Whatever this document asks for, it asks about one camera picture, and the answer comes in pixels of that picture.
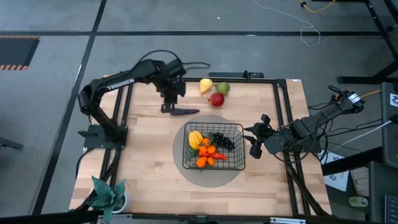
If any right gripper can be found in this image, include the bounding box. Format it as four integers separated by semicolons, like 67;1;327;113
242;114;274;159

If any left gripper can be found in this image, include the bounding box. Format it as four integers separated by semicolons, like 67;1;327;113
157;77;187;113

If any purple eggplant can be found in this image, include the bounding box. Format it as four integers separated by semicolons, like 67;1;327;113
170;108;200;116

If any black grape bunch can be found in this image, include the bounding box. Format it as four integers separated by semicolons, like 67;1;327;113
211;131;236;152

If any red object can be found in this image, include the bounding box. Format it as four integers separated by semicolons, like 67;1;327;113
198;151;228;161

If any yellow starfruit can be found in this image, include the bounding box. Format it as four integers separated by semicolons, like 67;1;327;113
188;130;204;151

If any orange tangerine cluster with leaves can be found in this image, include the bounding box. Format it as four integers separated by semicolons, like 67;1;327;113
186;138;218;159
195;156;216;169

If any yellow pear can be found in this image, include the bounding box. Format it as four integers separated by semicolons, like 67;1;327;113
199;78;214;96

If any red apple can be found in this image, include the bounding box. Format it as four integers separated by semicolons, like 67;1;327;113
208;92;225;108

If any green apple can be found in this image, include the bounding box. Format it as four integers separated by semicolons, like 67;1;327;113
216;82;231;96

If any round grey placemat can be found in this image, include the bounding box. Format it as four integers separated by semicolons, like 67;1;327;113
172;114;246;189

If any white printed paper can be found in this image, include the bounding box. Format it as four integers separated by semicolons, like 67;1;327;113
322;151;351;192

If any black beam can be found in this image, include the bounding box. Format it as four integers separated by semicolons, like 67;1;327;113
322;146;383;175

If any white plant pot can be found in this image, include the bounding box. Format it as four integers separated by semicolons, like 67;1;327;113
111;190;132;215

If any green artificial plant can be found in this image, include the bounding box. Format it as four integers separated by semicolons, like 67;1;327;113
88;175;127;224

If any brown cardboard piece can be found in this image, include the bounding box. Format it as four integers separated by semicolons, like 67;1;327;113
349;167;371;194

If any green roll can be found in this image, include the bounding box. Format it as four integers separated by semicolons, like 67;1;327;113
348;195;369;208

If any black case with white sticker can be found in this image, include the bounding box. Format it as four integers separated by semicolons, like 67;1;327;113
381;82;398;169

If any plain black case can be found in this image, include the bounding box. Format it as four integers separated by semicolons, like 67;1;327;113
368;161;398;224

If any black keyboard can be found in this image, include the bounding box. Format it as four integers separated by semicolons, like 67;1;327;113
384;194;398;224

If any black hatch with hazard stripes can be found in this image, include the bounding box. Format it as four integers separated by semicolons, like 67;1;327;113
0;35;41;71

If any black furniture foot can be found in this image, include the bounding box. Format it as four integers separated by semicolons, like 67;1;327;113
0;136;24;151

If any black bar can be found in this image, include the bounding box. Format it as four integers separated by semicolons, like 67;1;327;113
0;210;103;224

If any black wire basket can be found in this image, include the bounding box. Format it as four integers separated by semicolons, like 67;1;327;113
182;121;246;171

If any black aluminium table frame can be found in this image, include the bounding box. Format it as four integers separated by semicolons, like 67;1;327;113
102;76;330;218

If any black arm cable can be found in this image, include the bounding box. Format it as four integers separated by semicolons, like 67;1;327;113
136;49;212;72

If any black cable bundle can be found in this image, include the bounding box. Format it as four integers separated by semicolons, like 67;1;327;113
306;85;385;164

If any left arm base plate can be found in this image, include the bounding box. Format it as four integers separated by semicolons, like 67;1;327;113
77;124;128;149

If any silver metal bracket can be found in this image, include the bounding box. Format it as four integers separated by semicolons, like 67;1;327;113
269;217;307;224

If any thick white cable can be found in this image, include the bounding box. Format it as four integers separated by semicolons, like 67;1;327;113
338;120;393;147

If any thin white floor cable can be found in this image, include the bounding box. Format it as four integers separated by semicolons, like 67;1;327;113
253;0;322;48

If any yellow extension cord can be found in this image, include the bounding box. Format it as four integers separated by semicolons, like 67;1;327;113
333;90;382;102

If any yellow floor cable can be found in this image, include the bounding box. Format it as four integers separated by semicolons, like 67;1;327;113
298;0;336;14

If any black stand frame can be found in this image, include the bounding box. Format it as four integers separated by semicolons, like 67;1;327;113
310;0;398;85

